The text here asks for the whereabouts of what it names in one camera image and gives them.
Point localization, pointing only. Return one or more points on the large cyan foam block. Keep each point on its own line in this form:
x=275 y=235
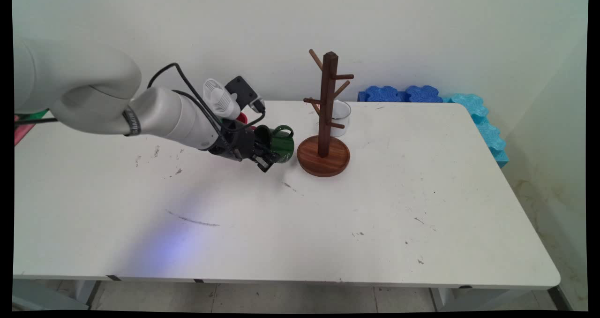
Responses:
x=468 y=104

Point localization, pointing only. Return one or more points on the wooden mug tree stand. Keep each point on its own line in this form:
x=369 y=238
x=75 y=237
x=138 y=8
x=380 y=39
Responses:
x=326 y=97

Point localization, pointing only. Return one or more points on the red ceramic mug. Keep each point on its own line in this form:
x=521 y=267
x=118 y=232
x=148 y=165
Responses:
x=242 y=118

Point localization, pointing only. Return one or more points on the white ribbed wrist mount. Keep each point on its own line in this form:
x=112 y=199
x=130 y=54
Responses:
x=218 y=97

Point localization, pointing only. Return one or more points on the green ceramic mug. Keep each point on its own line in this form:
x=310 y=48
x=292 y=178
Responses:
x=283 y=145

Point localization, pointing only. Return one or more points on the grey table leg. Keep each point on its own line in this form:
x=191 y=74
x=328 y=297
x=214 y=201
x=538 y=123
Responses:
x=51 y=295

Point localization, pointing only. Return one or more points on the small cyan foam block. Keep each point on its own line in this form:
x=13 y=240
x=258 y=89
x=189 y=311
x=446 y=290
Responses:
x=501 y=158

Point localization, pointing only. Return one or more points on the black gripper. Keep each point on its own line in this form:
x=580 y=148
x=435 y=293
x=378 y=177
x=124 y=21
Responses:
x=236 y=142

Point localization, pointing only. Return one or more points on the dark blue foam block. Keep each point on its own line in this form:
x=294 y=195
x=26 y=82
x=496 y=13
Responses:
x=423 y=94
x=382 y=94

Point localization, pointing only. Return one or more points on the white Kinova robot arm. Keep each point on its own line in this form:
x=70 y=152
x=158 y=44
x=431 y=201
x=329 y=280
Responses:
x=93 y=88

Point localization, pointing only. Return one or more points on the clear glass cup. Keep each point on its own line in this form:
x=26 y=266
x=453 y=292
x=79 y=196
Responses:
x=343 y=116

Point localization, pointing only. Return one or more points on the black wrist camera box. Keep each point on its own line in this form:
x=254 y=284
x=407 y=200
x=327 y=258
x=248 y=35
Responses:
x=241 y=92

